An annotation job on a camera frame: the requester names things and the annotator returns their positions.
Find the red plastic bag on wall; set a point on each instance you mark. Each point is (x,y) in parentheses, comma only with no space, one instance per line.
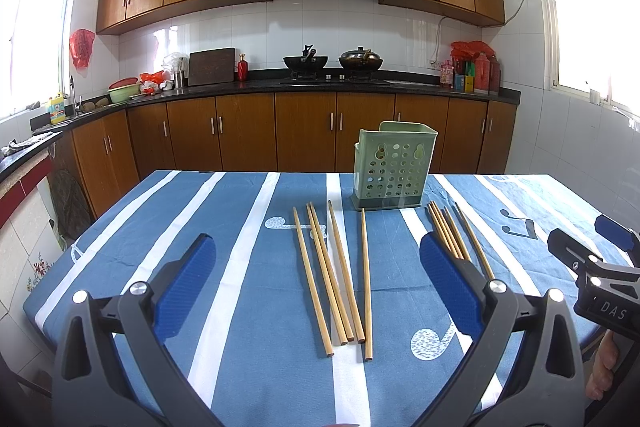
(80,46)

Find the green perforated utensil holder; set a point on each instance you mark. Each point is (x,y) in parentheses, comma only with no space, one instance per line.
(392,164)

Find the red bottle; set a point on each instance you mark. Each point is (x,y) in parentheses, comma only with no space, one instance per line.
(242,68)

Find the window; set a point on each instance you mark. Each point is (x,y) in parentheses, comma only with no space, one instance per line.
(593,50)
(33,40)

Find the lidded dark wok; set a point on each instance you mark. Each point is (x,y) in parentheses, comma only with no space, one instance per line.
(360,63)

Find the blue striped tablecloth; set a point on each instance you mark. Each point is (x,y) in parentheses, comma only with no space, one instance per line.
(270,299)

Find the condiment bottles group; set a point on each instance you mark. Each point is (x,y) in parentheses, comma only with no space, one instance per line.
(477,73)

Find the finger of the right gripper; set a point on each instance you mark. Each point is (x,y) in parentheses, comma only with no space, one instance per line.
(570,252)
(626,239)

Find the wooden chopstick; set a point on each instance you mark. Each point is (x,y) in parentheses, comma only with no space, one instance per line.
(313,291)
(463,253)
(351,297)
(348,328)
(367,293)
(441,229)
(327,275)
(451,238)
(476,245)

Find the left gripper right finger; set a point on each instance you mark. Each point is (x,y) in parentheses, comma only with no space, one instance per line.
(524,367)

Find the gas stove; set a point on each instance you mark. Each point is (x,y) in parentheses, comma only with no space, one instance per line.
(329,79)

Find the dark wooden cutting board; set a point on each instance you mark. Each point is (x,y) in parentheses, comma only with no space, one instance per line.
(211,66)

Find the black countertop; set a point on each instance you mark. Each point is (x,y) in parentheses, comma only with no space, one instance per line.
(11,164)

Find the right hand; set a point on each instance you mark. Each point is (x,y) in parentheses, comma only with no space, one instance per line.
(602,370)

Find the red white plastic bag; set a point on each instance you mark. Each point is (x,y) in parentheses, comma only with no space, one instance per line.
(155,83)

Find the red bag on counter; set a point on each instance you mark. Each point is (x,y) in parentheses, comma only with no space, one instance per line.
(468,50)

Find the green basin red lid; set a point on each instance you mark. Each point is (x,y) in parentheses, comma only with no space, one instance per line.
(121,90)

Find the left window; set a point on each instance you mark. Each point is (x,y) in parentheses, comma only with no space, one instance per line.
(33,40)

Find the wooden lower cabinets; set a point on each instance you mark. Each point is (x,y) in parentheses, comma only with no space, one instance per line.
(273,131)

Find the yellow dish soap bottle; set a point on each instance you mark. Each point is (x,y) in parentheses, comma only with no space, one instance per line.
(56,109)

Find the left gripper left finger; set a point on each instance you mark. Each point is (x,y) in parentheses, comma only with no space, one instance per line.
(90,384)

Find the right window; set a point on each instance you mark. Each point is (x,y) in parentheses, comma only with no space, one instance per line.
(593,50)

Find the black wok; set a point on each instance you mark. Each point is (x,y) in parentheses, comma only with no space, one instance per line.
(307,65)

